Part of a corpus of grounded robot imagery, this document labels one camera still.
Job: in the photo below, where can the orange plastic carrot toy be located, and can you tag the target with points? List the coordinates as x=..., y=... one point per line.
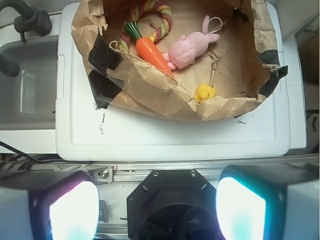
x=147, y=49

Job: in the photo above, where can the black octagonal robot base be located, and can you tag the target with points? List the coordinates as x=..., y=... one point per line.
x=173, y=205

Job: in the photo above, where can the clear plastic bin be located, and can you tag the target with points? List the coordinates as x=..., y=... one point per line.
x=28, y=101

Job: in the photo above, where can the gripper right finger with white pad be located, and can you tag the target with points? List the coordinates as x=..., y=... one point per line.
x=269, y=202

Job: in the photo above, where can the pink plush bunny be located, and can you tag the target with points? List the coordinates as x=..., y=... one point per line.
x=187, y=48

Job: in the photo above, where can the small yellow rubber duck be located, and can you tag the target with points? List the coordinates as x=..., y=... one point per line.
x=203, y=92

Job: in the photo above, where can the brown paper bag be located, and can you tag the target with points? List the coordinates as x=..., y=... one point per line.
x=243, y=66

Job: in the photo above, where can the white plastic lid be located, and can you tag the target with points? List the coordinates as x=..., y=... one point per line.
x=85, y=133

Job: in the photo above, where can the metal corner bracket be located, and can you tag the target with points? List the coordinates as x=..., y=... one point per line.
x=101, y=176

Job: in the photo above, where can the aluminium extrusion rail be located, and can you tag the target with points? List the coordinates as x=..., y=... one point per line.
x=210, y=169

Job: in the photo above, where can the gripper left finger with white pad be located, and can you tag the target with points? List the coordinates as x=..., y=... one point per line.
x=48, y=205

